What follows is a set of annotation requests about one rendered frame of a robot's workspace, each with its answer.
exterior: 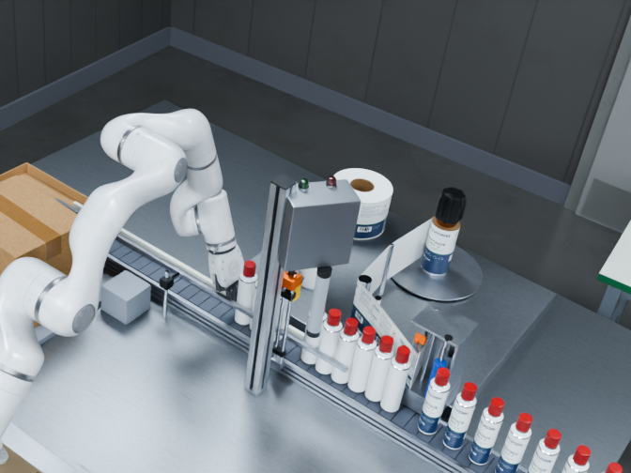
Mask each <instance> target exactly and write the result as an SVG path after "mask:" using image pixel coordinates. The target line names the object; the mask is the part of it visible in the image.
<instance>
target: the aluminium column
mask: <svg viewBox="0 0 631 473"><path fill-rule="evenodd" d="M297 184H298V181H296V180H294V179H292V178H290V177H288V176H286V175H283V174H281V175H279V176H277V177H276V178H274V179H273V180H271V182H270V187H269V201H268V208H267V216H266V223H265V231H264V237H263V245H262V252H261V260H260V267H259V274H258V282H257V288H256V296H255V304H254V317H253V324H252V332H251V340H250V346H249V354H248V361H247V369H246V375H245V383H244V388H245V389H247V390H248V391H250V392H251V393H252V394H254V395H255V396H258V395H259V394H260V393H261V392H262V391H263V390H264V389H266V388H267V384H268V379H269V366H270V361H271V354H272V347H273V342H274V335H275V329H276V322H277V316H278V310H279V303H280V297H281V291H282V284H283V277H284V271H283V269H282V267H281V265H280V263H279V261H278V258H279V251H280V245H281V238H282V232H283V225H284V218H285V206H286V199H287V197H288V195H289V193H293V192H294V191H296V189H297Z"/></svg>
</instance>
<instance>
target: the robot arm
mask: <svg viewBox="0 0 631 473"><path fill-rule="evenodd" d="M100 143H101V146H102V148H103V150H104V151H105V153H106V154H107V155H108V156H109V157H110V158H112V159H113V160H116V161H117V162H119V163H121V164H123V165H125V166H127V167H129V168H130V169H132V170H133V171H134V173H133V174H132V175H131V176H129V177H127V178H125V179H123V180H120V181H117V182H114V183H110V184H106V185H103V186H100V187H98V188H97V189H95V190H94V191H93V192H92V193H91V194H90V196H89V197H88V198H87V200H86V202H85V204H84V205H83V207H82V208H81V210H80V211H79V213H78V215H77V217H76V218H75V220H74V222H73V225H72V226H71V229H70V233H69V246H70V250H71V254H72V268H71V271H70V274H69V276H67V275H65V274H64V273H62V272H60V271H59V270H57V269H56V268H54V267H52V266H50V265H48V264H47V263H45V262H43V261H41V260H39V259H37V258H33V257H23V258H19V259H17V260H15V261H13V262H12V263H10V264H9V265H8V266H7V267H6V269H5V270H4V271H3V273H2V274H1V276H0V465H2V464H4V463H5V462H6V461H7V459H8V453H7V451H6V450H5V449H4V447H3V442H2V441H1V437H2V436H3V434H4V432H5V430H6V429H7V427H8V425H9V424H10V422H11V420H12V418H13V417H14V415H15V413H16V411H17V410H18V408H19V406H20V404H21V403H22V401H23V398H24V397H25V395H26V393H27V392H28V391H29V389H30V387H31V385H32V384H33V382H34V380H35V378H36V376H37V375H38V372H39V370H40V368H41V366H42V364H43V361H44V354H43V351H42V348H41V346H40V344H39V342H38V338H37V335H36V332H35V329H34V320H35V321H37V322H38V323H40V324H41V325H43V326H44V327H46V328H47V329H48V330H50V331H51V332H53V333H55V334H57V335H61V336H65V337H71V336H76V335H79V334H81V333H82V332H84V331H85V330H86V329H87V328H88V327H89V326H90V325H91V323H92V322H93V320H94V318H95V316H96V313H97V310H98V306H99V301H100V287H101V278H102V271H103V267H104V264H105V261H106V258H107V255H108V252H109V250H110V249H111V247H112V245H113V243H114V241H115V239H116V237H117V236H118V234H119V232H120V231H121V229H122V228H123V226H124V225H125V223H126V222H127V220H128V219H129V217H130V216H131V214H132V213H133V212H134V211H135V210H136V209H138V208H139V207H140V206H142V205H144V204H146V203H148V202H150V201H152V200H154V199H157V198H159V197H162V196H164V195H166V194H168V193H169V192H171V191H173V190H174V189H175V188H176V187H177V186H178V185H179V184H180V183H181V182H182V180H183V178H184V177H185V176H186V177H187V179H186V180H185V181H184V182H183V183H182V184H181V185H179V187H178V188H177V189H176V191H175V192H174V194H173V196H172V199H171V203H170V215H171V219H172V223H173V225H174V228H175V231H176V232H177V234H178V235H179V236H181V237H192V236H197V235H203V236H204V239H205V242H206V246H207V250H208V251H209V253H208V264H209V272H210V277H211V280H212V283H213V285H215V287H216V291H217V292H222V291H225V293H226V296H227V297H228V298H231V299H233V300H234V301H236V302H237V294H238V287H239V274H240V273H241V272H242V271H243V267H244V261H243V257H242V254H241V251H240V249H239V245H238V244H237V241H236V236H235V231H234V226H233V222H232V218H231V213H230V208H229V204H228V199H227V194H226V191H224V190H222V187H223V176H222V172H221V168H220V163H219V160H218V155H217V151H216V147H215V144H214V140H213V136H212V132H211V128H210V125H209V123H208V120H207V118H206V117H205V116H204V115H203V114H202V113H201V112H199V111H197V110H194V109H185V110H180V111H177V112H173V113H170V114H124V115H122V116H119V117H117V118H115V119H113V120H111V121H110V122H108V123H107V124H106V125H105V127H104V128H103V130H102V132H101V135H100ZM195 205H197V206H196V207H193V206H195Z"/></svg>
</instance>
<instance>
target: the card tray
mask: <svg viewBox="0 0 631 473"><path fill-rule="evenodd" d="M15 175H18V176H19V177H21V178H22V179H24V180H26V181H27V182H29V183H30V184H32V185H33V186H35V187H36V188H38V189H39V190H41V191H43V192H44V193H46V194H47V195H49V196H51V197H52V198H54V199H56V198H58V199H60V200H61V201H63V202H65V203H67V204H68V205H70V206H72V207H73V202H75V201H76V202H78V203H79V204H81V205H84V204H85V202H86V200H87V198H88V197H87V196H85V195H83V194H81V193H80V192H78V191H76V190H75V189H73V188H71V187H69V186H68V185H66V184H64V183H62V182H61V181H59V180H57V179H55V178H54V177H52V176H50V175H48V174H46V173H44V172H42V171H41V170H40V169H38V168H36V167H35V166H33V165H31V164H29V163H28V162H26V163H24V164H22V165H20V166H18V167H16V168H14V169H11V170H9V171H7V172H5V173H3V174H1V175H0V182H1V181H4V180H6V179H8V178H11V177H13V176H15Z"/></svg>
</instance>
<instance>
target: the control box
mask: <svg viewBox="0 0 631 473"><path fill-rule="evenodd" d="M326 182H327V181H319V182H309V190H308V191H301V190H299V189H298V185H299V184H300V183H298V184H297V189H296V191H294V192H293V193H289V195H288V197H287V199H286V206H285V218H284V225H283V232H282V238H281V245H280V251H279V258H278V261H279V263H280V265H281V267H282V269H283V271H293V270H301V269H308V268H316V267H330V266H338V265H346V264H348V263H349V258H350V254H351V249H352V244H353V239H354V235H355V230H356V225H357V220H358V216H359V211H360V206H361V199H360V198H359V196H358V195H357V193H356V192H355V191H354V190H353V188H352V187H351V185H350V184H349V182H348V181H347V179H340V180H337V181H336V183H337V186H336V188H333V189H332V188H328V187H327V186H326Z"/></svg>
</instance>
